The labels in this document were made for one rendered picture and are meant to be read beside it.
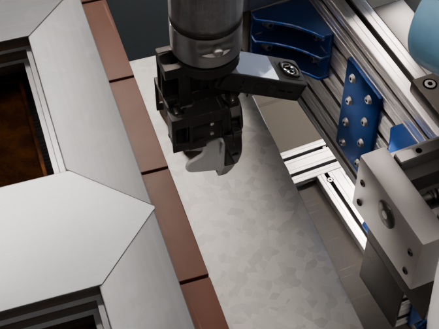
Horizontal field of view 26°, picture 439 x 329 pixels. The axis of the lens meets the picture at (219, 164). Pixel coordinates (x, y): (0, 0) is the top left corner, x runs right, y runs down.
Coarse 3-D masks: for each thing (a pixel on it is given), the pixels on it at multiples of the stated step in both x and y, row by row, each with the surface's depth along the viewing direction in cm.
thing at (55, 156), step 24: (0, 48) 138; (24, 48) 138; (0, 72) 139; (48, 120) 129; (48, 144) 129; (96, 288) 111; (0, 312) 108; (24, 312) 110; (48, 312) 110; (72, 312) 112; (96, 312) 112
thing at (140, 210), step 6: (132, 198) 119; (132, 204) 118; (138, 204) 118; (144, 204) 118; (132, 210) 117; (138, 210) 117; (144, 210) 117; (150, 210) 117; (138, 216) 117; (144, 216) 117; (138, 222) 116; (144, 222) 116; (138, 228) 116
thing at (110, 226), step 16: (80, 176) 121; (80, 192) 119; (96, 192) 119; (112, 192) 119; (80, 208) 118; (96, 208) 118; (112, 208) 118; (128, 208) 118; (96, 224) 116; (112, 224) 116; (128, 224) 116; (96, 240) 115; (112, 240) 115; (128, 240) 115; (96, 256) 113; (112, 256) 113
